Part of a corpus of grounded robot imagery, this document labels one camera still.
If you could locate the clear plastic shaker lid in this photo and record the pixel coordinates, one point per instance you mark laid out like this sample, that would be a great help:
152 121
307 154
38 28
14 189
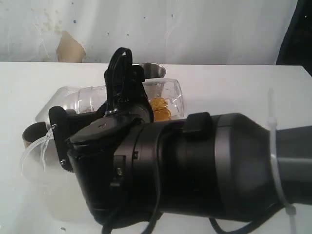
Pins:
85 100

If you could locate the small brown gold cup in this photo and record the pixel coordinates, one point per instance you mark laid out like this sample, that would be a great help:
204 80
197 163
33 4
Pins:
33 133

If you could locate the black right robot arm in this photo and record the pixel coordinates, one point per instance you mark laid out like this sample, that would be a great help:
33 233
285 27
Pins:
132 169

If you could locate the large translucent plastic container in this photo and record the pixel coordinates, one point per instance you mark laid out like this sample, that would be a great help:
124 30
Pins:
56 188

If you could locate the dark curtain at right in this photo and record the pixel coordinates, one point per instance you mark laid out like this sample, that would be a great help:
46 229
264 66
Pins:
296 47

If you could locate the white rectangular plastic tray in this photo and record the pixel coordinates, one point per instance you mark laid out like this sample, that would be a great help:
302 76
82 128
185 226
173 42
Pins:
57 99

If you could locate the stainless steel cup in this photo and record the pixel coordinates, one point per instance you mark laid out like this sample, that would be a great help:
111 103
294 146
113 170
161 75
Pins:
153 70

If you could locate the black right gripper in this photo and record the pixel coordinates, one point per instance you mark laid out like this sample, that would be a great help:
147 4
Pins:
127 113

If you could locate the clear plastic shaker tumbler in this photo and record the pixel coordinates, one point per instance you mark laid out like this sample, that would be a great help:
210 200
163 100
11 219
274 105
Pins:
170 90

